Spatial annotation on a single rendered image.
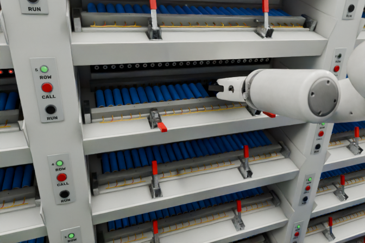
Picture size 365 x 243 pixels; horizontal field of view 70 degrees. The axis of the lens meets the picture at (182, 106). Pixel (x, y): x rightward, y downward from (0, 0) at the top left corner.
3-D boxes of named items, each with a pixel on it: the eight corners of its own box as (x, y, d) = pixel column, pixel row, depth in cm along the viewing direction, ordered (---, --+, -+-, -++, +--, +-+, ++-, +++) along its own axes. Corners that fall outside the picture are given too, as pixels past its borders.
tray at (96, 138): (306, 122, 76) (321, 96, 70) (83, 155, 56) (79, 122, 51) (268, 84, 91) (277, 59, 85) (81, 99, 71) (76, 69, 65)
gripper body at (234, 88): (239, 110, 53) (214, 103, 63) (281, 105, 56) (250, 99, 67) (239, 72, 51) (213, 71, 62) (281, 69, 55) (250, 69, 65)
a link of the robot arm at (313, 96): (293, 75, 53) (256, 64, 50) (354, 78, 41) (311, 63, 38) (282, 115, 54) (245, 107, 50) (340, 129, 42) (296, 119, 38)
